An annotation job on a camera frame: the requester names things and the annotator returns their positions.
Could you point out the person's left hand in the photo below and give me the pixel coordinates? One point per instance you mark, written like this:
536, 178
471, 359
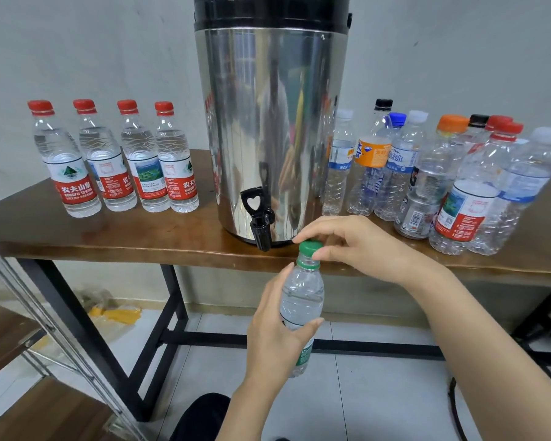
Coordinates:
275, 349

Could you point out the person's right hand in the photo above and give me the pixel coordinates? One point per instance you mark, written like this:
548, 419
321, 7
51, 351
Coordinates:
376, 248

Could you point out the green label plastic water bottle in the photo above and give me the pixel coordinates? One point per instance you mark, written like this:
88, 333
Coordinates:
303, 289

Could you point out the green bottle cap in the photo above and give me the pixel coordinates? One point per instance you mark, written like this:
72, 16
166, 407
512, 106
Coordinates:
308, 247

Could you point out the cluster of plastic bottles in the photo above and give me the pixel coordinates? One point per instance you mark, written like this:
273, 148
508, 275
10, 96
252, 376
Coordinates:
441, 179

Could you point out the stainless steel water dispenser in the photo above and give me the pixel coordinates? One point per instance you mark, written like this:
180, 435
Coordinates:
266, 114

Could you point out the green red label plastic bottle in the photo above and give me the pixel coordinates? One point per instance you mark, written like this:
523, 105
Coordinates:
145, 170

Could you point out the wooden metal shelf rack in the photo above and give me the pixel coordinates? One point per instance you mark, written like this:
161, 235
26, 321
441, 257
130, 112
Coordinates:
0, 335

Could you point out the person's right forearm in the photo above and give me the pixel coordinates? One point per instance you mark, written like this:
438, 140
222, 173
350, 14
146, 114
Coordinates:
505, 363

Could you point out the person's black trouser leg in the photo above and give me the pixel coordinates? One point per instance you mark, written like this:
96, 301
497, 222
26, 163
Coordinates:
197, 419

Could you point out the yellow debris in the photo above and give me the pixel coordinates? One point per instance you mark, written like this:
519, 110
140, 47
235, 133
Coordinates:
115, 316

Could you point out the black metal table frame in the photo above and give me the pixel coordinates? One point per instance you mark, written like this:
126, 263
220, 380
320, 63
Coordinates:
202, 340

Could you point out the wooden stool with black frame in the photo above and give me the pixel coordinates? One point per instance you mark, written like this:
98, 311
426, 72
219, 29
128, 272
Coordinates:
546, 321

